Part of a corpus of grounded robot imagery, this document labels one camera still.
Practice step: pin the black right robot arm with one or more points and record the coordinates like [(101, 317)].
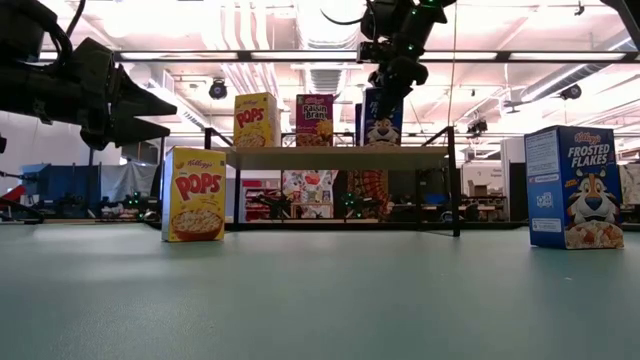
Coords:
[(400, 20)]

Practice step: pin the yellow Corn Pops cereal box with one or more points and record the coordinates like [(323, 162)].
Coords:
[(195, 200), (255, 120)]

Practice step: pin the brown cardboard box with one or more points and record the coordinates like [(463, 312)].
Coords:
[(479, 189)]

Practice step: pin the wooden shelf black metal frame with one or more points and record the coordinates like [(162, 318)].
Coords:
[(340, 157)]

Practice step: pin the black background stand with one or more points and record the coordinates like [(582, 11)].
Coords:
[(91, 170)]

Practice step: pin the red storage rack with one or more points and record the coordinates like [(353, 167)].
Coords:
[(257, 200)]

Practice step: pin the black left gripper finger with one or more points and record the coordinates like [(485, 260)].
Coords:
[(139, 100), (132, 132)]

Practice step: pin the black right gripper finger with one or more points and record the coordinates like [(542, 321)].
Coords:
[(389, 102)]

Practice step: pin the blue Frosted Flakes cereal box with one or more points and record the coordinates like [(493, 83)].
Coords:
[(590, 195), (387, 132)]

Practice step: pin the grey tarp cloth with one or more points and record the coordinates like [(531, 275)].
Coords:
[(127, 180)]

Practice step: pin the black rig strut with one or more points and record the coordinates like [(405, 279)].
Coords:
[(625, 10)]

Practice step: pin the silver ceiling duct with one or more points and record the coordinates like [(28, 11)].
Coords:
[(325, 40)]

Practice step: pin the background robot workbench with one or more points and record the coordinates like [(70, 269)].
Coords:
[(132, 202)]

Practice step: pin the magenta Raisin Bran cereal box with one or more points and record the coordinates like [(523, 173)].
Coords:
[(315, 120)]

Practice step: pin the red machine part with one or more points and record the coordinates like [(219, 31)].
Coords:
[(15, 195)]

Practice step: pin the background black robot arm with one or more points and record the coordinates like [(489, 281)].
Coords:
[(272, 205), (357, 202)]

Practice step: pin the black ceiling dome camera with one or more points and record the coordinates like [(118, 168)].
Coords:
[(571, 91), (218, 89)]

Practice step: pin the orange patterned banner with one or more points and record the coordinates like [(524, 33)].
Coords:
[(370, 190)]

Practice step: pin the white patterned panel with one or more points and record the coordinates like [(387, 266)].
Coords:
[(631, 185)]

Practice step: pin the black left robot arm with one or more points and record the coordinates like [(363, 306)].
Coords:
[(30, 90)]

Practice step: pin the red white box under shelf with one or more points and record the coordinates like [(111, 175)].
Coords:
[(310, 192)]

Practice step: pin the blue partition panel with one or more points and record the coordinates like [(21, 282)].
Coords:
[(60, 182)]

